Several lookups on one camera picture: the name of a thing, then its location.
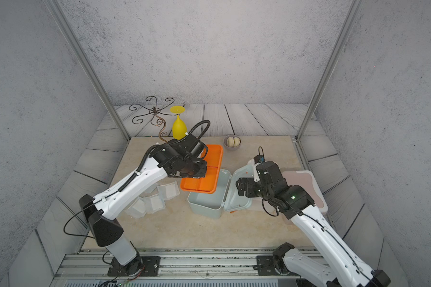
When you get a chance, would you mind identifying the right aluminium frame post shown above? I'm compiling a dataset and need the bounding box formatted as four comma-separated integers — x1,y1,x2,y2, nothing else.
296,0,364,142

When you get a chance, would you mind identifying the grey round object behind box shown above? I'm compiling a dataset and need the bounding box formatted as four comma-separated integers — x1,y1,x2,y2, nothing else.
223,135,241,151

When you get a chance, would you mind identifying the orange tray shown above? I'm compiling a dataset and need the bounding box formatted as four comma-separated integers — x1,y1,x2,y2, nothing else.
180,145,223,194

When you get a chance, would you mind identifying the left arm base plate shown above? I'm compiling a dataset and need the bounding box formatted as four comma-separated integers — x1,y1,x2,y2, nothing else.
107,256,161,277

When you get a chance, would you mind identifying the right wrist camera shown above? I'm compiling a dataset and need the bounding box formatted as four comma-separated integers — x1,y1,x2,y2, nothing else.
253,155,265,165

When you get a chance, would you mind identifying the white pink medicine box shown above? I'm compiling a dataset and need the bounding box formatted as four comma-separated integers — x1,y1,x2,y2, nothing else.
247,159,286,215

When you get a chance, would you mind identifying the aluminium frame post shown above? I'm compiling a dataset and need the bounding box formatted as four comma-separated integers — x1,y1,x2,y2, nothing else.
296,0,364,142
44,0,131,142

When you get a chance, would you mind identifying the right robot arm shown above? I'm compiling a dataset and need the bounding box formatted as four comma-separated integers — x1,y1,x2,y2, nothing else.
235,147,391,287

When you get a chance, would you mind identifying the grey orange medicine box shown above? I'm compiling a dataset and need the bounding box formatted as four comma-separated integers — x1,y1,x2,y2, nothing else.
187,165,254,219

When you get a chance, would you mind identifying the gauze packet from grey box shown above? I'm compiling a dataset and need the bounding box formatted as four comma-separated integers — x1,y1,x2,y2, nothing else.
143,184,158,194

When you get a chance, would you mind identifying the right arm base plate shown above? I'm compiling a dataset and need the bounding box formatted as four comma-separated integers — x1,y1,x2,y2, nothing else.
253,255,283,276

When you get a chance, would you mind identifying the left aluminium frame post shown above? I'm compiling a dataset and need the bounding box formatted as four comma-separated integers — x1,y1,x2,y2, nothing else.
44,0,131,142

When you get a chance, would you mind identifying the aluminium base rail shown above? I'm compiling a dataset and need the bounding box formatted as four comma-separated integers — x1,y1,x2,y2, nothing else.
50,248,369,287

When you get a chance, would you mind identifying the yellow plastic wine glass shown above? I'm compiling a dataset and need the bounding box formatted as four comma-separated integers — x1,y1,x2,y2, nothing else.
170,106,187,140

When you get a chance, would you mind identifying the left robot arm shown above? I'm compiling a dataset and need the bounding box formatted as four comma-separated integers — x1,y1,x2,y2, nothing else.
79,131,208,270

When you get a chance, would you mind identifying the brown wire glass rack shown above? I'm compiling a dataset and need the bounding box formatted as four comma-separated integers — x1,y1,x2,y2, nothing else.
128,95,175,142

